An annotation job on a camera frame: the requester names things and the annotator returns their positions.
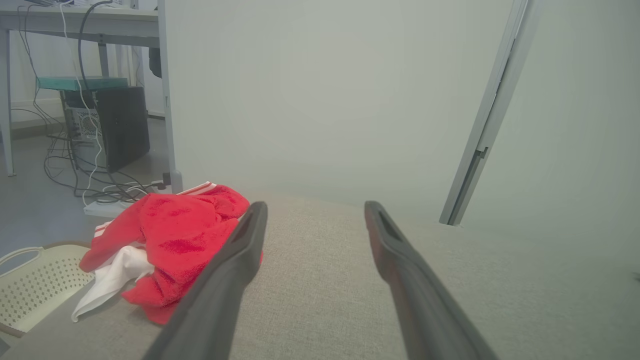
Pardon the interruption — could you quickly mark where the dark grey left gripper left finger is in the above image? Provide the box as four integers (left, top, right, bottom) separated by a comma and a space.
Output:
142, 201, 269, 360

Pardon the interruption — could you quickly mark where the white power strip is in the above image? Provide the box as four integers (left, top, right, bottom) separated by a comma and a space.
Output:
83, 199, 132, 219

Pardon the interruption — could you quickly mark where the grey metal partition post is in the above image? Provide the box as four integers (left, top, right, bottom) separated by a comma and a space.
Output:
439, 0, 544, 227

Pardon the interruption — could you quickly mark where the white power cable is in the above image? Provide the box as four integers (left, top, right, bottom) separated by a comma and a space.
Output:
59, 0, 151, 207

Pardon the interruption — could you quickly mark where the black rounded object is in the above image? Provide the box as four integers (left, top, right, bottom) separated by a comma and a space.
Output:
148, 47, 164, 79

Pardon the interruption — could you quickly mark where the black floor cable tangle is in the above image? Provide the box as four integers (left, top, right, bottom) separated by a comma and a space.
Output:
43, 125, 167, 202

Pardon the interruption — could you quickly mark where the black computer tower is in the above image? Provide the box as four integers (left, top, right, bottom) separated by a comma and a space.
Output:
62, 86, 151, 174

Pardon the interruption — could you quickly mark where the thick black hanging cable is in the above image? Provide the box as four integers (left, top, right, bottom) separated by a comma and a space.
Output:
76, 0, 115, 92

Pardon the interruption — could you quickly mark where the grey metal desk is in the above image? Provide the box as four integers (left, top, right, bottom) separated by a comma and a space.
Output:
0, 0, 161, 177

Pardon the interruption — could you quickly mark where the teal flat box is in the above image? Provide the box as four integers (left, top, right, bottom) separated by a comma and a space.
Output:
37, 75, 130, 92

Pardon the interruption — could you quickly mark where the red white-striped garment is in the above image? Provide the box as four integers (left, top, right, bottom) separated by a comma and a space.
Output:
71, 181, 264, 326

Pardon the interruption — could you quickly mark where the cream perforated laundry basket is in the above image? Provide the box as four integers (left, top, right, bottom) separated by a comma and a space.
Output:
0, 242, 97, 339

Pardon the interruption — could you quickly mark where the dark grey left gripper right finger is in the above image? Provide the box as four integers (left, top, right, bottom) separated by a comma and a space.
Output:
364, 200, 501, 360

